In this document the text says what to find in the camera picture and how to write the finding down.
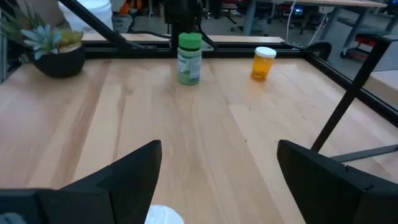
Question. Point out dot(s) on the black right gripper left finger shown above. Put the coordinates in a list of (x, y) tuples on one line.
[(93, 202)]

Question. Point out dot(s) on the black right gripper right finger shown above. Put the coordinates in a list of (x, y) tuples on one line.
[(342, 196)]

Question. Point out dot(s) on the small orange pill vial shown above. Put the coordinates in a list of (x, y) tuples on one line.
[(262, 65)]

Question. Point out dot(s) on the green bottle green cap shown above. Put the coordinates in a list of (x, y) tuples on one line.
[(189, 62)]

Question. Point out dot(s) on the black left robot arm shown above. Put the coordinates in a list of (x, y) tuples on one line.
[(182, 15)]

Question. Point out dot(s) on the bottle with white wrapped cap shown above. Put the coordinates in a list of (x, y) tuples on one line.
[(163, 216)]

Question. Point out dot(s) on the succulent in black pot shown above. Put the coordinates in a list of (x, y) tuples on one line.
[(59, 62)]

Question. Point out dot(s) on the background desk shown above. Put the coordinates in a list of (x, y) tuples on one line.
[(342, 3)]

